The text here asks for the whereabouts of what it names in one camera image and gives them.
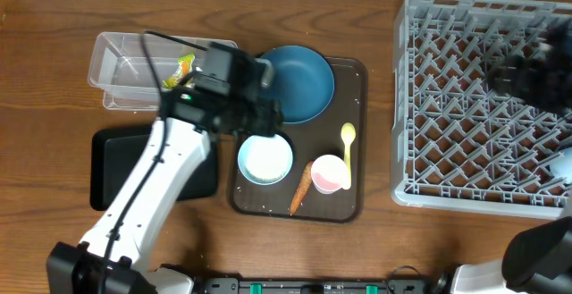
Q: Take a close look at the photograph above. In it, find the yellow green snack wrapper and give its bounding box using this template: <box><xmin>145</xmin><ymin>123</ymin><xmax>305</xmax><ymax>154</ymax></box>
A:
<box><xmin>163</xmin><ymin>54</ymin><xmax>196</xmax><ymax>89</ymax></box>

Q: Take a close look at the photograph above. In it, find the light blue cup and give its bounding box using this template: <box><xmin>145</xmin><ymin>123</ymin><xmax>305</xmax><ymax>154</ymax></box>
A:
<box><xmin>550</xmin><ymin>147</ymin><xmax>572</xmax><ymax>184</ymax></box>

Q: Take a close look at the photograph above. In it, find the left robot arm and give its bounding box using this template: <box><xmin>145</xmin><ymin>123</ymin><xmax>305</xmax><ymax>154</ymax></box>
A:
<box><xmin>46</xmin><ymin>87</ymin><xmax>282</xmax><ymax>293</ymax></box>

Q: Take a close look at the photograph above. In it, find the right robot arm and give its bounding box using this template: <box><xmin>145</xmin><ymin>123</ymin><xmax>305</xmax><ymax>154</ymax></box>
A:
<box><xmin>440</xmin><ymin>20</ymin><xmax>571</xmax><ymax>294</ymax></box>

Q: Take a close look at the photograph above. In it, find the grey dishwasher rack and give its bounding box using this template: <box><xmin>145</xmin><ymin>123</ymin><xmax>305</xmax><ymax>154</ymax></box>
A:
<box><xmin>391</xmin><ymin>0</ymin><xmax>571</xmax><ymax>219</ymax></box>

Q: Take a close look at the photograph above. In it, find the clear plastic waste bin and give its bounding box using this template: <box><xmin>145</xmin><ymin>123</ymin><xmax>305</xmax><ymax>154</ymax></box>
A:
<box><xmin>88</xmin><ymin>32</ymin><xmax>213</xmax><ymax>112</ymax></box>

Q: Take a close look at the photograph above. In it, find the light blue rice bowl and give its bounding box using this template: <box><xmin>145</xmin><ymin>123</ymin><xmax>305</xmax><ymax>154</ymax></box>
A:
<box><xmin>237</xmin><ymin>134</ymin><xmax>293</xmax><ymax>185</ymax></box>

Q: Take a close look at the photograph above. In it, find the dark blue plate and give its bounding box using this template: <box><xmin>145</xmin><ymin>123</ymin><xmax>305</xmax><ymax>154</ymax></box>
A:
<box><xmin>261</xmin><ymin>46</ymin><xmax>335</xmax><ymax>124</ymax></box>

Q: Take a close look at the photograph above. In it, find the brown serving tray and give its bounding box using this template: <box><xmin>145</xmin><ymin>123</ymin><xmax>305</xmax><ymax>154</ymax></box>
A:
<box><xmin>227</xmin><ymin>57</ymin><xmax>367</xmax><ymax>223</ymax></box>

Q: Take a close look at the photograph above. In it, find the orange carrot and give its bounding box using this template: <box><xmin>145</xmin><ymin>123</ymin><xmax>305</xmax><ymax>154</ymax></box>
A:
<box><xmin>289</xmin><ymin>161</ymin><xmax>314</xmax><ymax>215</ymax></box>

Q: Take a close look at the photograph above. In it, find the pink white cup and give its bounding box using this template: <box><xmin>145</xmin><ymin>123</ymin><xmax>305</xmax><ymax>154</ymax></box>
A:
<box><xmin>311</xmin><ymin>155</ymin><xmax>351</xmax><ymax>195</ymax></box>

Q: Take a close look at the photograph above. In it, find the yellow plastic spoon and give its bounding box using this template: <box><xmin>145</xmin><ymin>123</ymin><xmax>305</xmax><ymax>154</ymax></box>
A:
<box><xmin>341</xmin><ymin>122</ymin><xmax>356</xmax><ymax>189</ymax></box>

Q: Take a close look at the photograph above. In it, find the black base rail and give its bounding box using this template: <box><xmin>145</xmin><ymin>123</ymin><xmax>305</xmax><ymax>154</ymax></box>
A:
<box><xmin>191</xmin><ymin>265</ymin><xmax>453</xmax><ymax>294</ymax></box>

